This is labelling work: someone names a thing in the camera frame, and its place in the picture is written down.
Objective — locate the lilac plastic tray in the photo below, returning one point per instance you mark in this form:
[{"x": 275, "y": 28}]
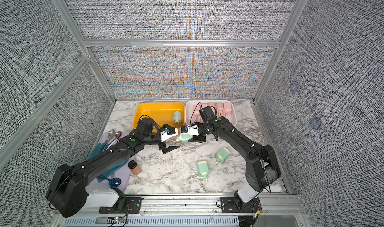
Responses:
[{"x": 123, "y": 173}]

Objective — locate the blue round object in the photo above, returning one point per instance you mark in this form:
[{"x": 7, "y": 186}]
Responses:
[{"x": 114, "y": 182}]

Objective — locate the yellow plastic storage box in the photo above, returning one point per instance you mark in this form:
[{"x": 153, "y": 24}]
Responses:
[{"x": 160, "y": 112}]

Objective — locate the red spoon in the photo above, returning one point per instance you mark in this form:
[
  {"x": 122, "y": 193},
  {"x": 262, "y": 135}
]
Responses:
[{"x": 118, "y": 135}]

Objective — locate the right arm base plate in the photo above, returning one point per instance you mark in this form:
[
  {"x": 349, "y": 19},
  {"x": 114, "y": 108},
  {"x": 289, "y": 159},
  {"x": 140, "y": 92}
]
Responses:
[{"x": 234, "y": 205}]

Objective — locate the silver metal spoon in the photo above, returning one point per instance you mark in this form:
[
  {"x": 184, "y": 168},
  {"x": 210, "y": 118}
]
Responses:
[{"x": 111, "y": 135}]

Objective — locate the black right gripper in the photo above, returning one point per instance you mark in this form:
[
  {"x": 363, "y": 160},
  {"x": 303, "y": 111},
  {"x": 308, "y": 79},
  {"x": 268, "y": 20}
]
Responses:
[{"x": 198, "y": 139}]

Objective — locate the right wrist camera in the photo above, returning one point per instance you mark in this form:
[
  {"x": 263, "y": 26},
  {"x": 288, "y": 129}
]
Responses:
[{"x": 190, "y": 130}]

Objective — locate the pink pencil sharpener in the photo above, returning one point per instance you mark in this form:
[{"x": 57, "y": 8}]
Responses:
[{"x": 228, "y": 109}]

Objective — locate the aluminium front rail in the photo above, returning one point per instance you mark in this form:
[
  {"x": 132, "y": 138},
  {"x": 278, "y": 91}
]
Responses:
[{"x": 194, "y": 210}]

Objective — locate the small brown jar black lid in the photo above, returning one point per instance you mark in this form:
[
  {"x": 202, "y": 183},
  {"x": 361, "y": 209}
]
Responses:
[{"x": 134, "y": 167}]

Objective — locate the white plastic storage box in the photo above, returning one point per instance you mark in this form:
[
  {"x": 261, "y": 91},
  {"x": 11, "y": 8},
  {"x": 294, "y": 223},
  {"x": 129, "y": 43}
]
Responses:
[{"x": 189, "y": 111}]

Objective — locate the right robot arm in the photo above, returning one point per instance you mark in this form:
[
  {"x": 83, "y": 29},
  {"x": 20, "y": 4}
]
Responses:
[{"x": 262, "y": 167}]

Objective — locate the teal cloth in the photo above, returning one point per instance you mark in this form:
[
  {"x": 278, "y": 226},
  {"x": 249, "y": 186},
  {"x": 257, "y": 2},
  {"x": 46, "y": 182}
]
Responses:
[{"x": 100, "y": 147}]

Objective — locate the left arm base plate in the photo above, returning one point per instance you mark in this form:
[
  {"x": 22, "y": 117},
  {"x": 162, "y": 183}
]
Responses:
[{"x": 122, "y": 206}]

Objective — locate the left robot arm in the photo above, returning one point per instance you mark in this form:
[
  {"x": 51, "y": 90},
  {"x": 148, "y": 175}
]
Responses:
[{"x": 67, "y": 191}]

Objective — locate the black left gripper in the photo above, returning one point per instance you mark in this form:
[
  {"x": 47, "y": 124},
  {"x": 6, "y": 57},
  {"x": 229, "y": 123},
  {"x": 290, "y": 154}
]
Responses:
[{"x": 167, "y": 149}]

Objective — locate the green sharpener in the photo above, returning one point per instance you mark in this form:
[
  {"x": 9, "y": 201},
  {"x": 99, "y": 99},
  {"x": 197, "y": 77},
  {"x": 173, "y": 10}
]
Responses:
[
  {"x": 222, "y": 156},
  {"x": 203, "y": 169},
  {"x": 177, "y": 118},
  {"x": 184, "y": 138}
]

